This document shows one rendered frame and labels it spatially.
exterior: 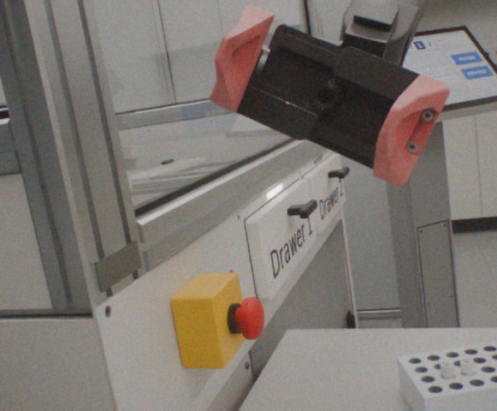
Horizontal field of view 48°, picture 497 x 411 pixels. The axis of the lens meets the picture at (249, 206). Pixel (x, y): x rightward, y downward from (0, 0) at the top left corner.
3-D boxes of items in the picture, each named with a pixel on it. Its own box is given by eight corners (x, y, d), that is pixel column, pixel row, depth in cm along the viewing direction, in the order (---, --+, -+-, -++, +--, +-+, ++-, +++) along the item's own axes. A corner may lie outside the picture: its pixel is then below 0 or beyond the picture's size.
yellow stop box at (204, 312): (256, 336, 58) (245, 270, 57) (231, 372, 51) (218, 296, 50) (210, 336, 60) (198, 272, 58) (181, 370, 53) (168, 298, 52)
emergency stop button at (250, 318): (269, 329, 55) (263, 290, 55) (257, 347, 52) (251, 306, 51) (241, 329, 56) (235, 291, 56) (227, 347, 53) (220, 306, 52)
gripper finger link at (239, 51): (164, 92, 32) (220, 103, 41) (277, 145, 30) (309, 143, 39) (209, -27, 30) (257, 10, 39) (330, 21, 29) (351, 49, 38)
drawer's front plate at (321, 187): (346, 200, 129) (340, 152, 127) (320, 235, 102) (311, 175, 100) (338, 201, 129) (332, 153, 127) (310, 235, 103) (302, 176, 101)
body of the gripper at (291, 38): (239, 110, 39) (266, 115, 46) (375, 172, 37) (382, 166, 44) (276, 19, 38) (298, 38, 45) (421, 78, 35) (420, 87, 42)
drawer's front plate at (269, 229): (316, 239, 100) (308, 178, 98) (269, 301, 73) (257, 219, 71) (307, 240, 100) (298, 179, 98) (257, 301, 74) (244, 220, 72)
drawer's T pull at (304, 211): (318, 207, 87) (316, 199, 87) (307, 219, 80) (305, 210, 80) (295, 209, 88) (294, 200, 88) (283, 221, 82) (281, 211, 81)
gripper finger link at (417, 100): (274, 144, 30) (307, 142, 39) (399, 200, 29) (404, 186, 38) (327, 20, 29) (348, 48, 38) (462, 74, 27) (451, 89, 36)
